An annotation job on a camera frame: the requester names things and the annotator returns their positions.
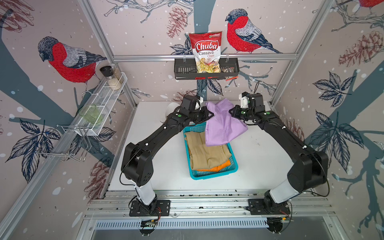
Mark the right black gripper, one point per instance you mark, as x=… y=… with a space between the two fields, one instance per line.
x=235 y=109

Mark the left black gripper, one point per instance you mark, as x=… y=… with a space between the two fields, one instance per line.
x=205 y=112

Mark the purple pants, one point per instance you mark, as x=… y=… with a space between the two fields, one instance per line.
x=222 y=128

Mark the beige pants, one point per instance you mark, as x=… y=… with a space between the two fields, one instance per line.
x=203 y=157

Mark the orange pants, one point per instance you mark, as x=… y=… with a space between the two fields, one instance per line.
x=218 y=168

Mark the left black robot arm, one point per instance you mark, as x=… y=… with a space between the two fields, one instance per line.
x=137 y=165

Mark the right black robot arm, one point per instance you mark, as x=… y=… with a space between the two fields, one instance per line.
x=309 y=166

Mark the teal plastic basket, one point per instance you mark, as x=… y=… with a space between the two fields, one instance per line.
x=196 y=175

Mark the white mug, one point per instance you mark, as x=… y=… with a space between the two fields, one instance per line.
x=172 y=109

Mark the small red snack packet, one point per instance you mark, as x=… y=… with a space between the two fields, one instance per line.
x=231 y=78

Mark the red cassava chips bag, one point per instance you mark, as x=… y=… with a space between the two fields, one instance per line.
x=207 y=51

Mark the clear spice jar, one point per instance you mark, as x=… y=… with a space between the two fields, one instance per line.
x=118 y=75

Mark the black lid spice jar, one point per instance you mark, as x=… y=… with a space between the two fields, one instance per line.
x=112 y=81

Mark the green glass cup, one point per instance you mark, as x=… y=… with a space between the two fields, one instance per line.
x=91 y=114

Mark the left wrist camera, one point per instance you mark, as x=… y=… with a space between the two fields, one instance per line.
x=191 y=103

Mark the black wall basket shelf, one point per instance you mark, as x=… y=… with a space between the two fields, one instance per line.
x=188 y=69

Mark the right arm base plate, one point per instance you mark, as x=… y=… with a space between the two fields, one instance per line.
x=262 y=207

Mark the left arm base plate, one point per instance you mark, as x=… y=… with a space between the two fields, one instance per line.
x=156 y=208

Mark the white wire wall shelf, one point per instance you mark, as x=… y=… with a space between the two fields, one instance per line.
x=104 y=98

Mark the chrome wire rack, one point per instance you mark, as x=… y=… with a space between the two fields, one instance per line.
x=63 y=149

